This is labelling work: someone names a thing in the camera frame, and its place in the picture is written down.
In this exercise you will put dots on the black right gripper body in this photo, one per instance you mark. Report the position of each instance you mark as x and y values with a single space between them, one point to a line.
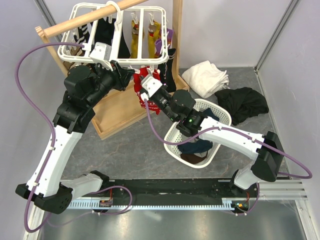
163 99

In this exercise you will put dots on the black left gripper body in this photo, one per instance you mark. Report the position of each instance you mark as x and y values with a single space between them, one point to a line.
120 83

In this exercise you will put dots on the white plastic clip hanger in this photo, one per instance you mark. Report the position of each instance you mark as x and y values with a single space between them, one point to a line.
139 60

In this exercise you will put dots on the red patterned Christmas sock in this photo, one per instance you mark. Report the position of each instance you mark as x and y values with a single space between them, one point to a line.
151 105

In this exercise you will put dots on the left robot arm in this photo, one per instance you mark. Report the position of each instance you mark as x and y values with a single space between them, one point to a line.
84 89

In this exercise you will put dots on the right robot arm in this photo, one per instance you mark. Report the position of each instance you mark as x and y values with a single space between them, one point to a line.
263 150

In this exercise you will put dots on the wooden drying rack stand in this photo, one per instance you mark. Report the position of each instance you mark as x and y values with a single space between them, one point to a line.
119 109

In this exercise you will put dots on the white perforated laundry basket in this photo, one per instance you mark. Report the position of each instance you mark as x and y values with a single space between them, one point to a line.
174 136

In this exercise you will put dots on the navy blue sock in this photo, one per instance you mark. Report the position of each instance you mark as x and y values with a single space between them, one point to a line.
208 112
199 146

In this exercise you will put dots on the plain black sock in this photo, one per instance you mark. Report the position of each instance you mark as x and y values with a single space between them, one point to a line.
105 33

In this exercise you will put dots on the folded white towel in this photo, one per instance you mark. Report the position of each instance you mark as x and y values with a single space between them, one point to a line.
205 79

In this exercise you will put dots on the black sock white stripes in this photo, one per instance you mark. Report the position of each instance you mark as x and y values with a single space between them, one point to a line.
83 37

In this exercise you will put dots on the brown striped sock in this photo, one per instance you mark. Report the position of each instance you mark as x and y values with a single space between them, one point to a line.
78 52

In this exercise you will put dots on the brown sock in basket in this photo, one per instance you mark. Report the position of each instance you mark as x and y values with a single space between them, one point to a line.
193 158

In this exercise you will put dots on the crumpled black cloth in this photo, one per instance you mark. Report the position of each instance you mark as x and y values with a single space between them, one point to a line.
242 103

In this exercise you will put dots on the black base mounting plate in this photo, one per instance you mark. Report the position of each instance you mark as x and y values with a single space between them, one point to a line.
176 193

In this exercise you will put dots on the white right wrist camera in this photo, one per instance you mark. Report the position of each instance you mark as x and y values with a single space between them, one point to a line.
150 86

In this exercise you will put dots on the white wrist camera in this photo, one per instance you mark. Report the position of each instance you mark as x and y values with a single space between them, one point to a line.
150 86
101 55

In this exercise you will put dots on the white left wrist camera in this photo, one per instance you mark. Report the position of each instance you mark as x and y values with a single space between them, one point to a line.
101 55

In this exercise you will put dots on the aluminium rail frame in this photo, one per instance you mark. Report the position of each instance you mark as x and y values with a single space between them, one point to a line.
283 188

